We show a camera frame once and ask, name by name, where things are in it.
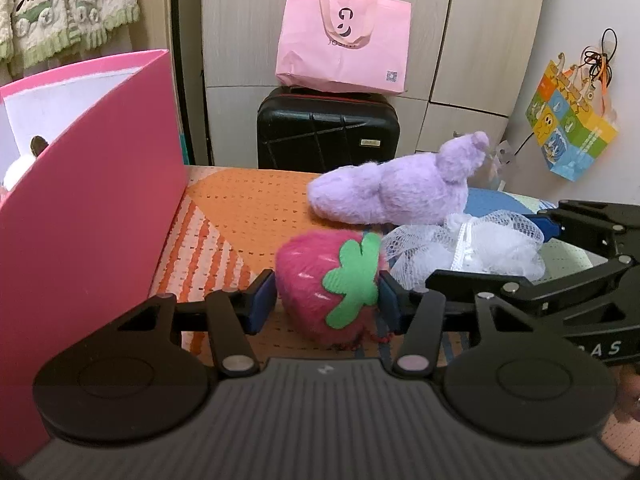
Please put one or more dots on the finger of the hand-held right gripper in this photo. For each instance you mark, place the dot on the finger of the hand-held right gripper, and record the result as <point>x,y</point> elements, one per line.
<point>470,280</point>
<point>545,227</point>

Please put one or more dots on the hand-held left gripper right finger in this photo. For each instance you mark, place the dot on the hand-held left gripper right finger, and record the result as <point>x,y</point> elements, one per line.
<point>387,306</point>

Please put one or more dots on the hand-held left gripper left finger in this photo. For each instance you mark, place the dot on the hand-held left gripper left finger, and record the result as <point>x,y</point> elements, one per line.
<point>260,305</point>

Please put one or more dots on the white mesh bath pouf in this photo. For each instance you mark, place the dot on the white mesh bath pouf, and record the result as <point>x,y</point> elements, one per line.
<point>480,250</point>

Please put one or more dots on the pink strawberry plush toy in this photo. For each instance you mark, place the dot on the pink strawberry plush toy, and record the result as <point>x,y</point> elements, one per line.
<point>310,285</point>

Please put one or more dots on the pink storage box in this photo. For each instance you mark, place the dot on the pink storage box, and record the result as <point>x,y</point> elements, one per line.
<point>90,220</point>

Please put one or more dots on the person's right hand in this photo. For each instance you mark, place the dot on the person's right hand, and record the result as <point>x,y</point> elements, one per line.
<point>631,390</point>

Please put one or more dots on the patterned tablecloth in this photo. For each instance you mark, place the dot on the patterned tablecloth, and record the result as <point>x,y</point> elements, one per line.
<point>240,210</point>

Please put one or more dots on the colourful paper gift bag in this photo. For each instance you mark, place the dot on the colourful paper gift bag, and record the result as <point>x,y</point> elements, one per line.
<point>570,130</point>

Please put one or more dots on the purple plush toy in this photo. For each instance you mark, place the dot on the purple plush toy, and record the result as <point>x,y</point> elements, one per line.
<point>390,190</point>

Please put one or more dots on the black suitcase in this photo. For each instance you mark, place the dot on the black suitcase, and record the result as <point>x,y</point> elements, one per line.
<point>325,130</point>

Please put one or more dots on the beige wardrobe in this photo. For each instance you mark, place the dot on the beige wardrobe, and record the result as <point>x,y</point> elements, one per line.
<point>475,35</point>

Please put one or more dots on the pink tote bag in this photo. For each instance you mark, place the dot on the pink tote bag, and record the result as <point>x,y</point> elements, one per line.
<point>340,45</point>

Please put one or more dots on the white plush cat toy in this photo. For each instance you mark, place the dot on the white plush cat toy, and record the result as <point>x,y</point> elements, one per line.
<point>20,170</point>

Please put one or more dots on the cream fleece garment green trim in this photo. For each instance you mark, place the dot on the cream fleece garment green trim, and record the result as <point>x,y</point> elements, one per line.
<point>50,5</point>

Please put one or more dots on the small grey wall ornament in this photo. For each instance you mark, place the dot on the small grey wall ornament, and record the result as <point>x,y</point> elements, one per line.
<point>502,152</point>

